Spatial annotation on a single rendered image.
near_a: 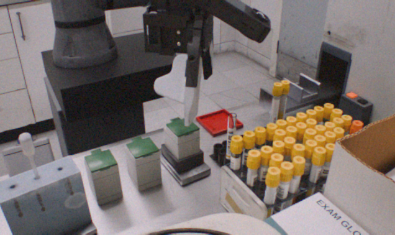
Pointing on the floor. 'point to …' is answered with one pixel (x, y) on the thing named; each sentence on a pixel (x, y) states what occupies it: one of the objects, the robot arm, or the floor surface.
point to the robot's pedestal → (94, 127)
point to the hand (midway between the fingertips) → (202, 101)
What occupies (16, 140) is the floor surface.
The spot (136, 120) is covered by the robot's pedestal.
